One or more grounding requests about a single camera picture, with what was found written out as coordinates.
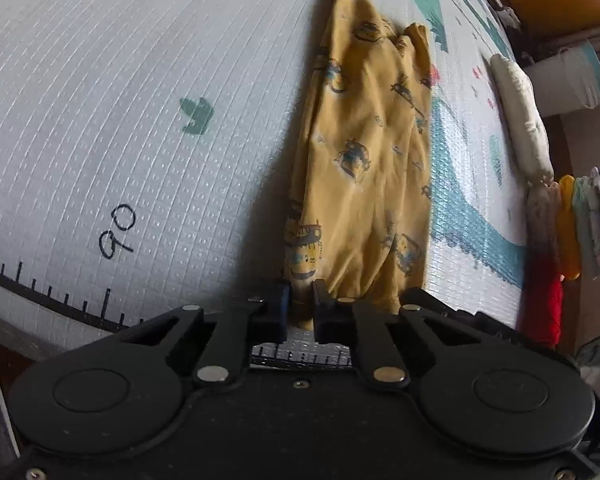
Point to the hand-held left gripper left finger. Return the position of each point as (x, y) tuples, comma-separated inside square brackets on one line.
[(281, 307)]

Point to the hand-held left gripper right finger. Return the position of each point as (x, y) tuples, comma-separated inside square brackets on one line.
[(324, 312)]

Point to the yellow printed garment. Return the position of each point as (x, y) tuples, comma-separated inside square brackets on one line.
[(364, 160)]

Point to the red folded cloth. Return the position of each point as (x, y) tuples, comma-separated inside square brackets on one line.
[(547, 305)]

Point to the yellow folded cloth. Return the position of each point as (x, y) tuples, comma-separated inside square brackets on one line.
[(569, 230)]

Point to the printed play mat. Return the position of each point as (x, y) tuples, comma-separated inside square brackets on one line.
[(130, 85)]

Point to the light green folded cloth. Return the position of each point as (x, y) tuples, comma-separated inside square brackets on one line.
[(592, 230)]

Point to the white plastic bin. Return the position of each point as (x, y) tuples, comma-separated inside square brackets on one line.
[(564, 80)]

